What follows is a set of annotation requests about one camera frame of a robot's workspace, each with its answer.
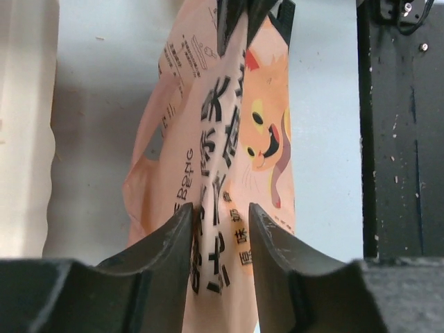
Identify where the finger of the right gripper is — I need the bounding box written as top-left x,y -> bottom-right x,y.
247,0 -> 278,45
216,0 -> 247,58

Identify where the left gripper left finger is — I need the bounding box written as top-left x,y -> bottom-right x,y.
1,203 -> 194,332

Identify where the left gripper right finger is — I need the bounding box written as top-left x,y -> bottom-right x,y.
248,203 -> 443,332

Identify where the pink cat litter bag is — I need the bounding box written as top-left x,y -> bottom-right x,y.
123,1 -> 295,332

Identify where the white orange litter box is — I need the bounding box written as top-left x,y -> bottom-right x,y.
1,1 -> 60,258

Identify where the black bag clip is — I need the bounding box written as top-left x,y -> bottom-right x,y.
273,0 -> 296,46

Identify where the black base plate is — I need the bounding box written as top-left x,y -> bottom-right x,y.
357,1 -> 443,257

